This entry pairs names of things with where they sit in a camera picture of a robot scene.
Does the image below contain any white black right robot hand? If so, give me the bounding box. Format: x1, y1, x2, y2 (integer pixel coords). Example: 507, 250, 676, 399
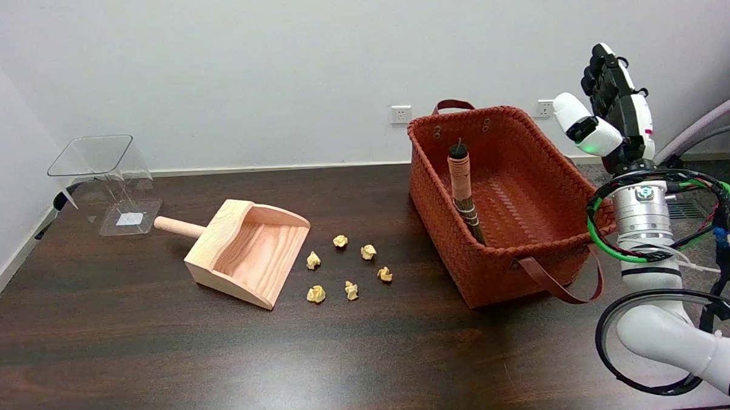
550, 41, 657, 176

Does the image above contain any small brown straw broom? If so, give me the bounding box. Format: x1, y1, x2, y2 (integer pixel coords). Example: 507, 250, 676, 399
447, 138, 487, 247

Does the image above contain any grey office chair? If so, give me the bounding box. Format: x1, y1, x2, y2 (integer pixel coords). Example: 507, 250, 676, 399
650, 88, 730, 166

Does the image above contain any floor vent grille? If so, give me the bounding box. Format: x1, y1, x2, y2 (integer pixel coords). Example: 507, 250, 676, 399
666, 200, 717, 221

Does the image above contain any red-brown woven basket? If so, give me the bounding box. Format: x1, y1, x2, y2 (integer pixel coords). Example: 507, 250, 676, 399
405, 93, 619, 312

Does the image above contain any wooden dustpan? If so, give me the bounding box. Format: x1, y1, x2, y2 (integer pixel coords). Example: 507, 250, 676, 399
153, 196, 314, 315

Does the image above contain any clear plastic bin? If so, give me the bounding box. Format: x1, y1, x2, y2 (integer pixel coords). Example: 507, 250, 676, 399
46, 133, 164, 239

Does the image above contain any black cable bundle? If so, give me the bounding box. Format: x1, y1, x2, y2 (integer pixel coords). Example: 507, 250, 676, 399
584, 166, 730, 337

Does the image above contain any green robot cable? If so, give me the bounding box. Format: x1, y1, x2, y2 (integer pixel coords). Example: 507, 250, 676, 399
585, 178, 730, 266

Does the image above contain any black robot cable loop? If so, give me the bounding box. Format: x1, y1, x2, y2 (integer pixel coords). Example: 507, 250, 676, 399
593, 286, 730, 399

